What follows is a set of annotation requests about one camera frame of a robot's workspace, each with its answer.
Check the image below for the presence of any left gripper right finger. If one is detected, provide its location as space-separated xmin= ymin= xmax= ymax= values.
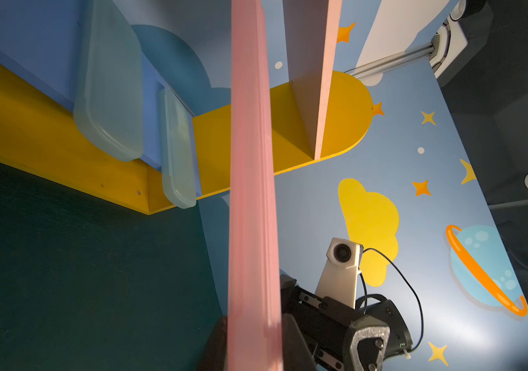
xmin=282 ymin=314 xmax=316 ymax=371

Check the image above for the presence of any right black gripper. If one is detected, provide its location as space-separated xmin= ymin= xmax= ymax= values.
xmin=280 ymin=275 xmax=391 ymax=370

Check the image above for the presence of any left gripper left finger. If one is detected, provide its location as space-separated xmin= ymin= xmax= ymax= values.
xmin=196 ymin=316 xmax=228 ymax=371

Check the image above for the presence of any small pink pencil case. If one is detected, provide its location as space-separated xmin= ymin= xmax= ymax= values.
xmin=228 ymin=1 xmax=283 ymax=370

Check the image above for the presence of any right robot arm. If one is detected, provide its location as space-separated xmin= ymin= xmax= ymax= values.
xmin=280 ymin=275 xmax=413 ymax=370

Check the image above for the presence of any light teal pencil case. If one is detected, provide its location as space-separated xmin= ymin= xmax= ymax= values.
xmin=157 ymin=87 xmax=197 ymax=209

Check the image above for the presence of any teal green pencil case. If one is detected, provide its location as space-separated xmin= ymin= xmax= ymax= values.
xmin=73 ymin=1 xmax=143 ymax=162

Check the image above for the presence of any yellow wooden shelf unit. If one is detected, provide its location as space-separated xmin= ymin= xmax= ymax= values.
xmin=0 ymin=0 xmax=375 ymax=216

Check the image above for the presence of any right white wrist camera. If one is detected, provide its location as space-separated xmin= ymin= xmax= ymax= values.
xmin=315 ymin=237 xmax=362 ymax=309

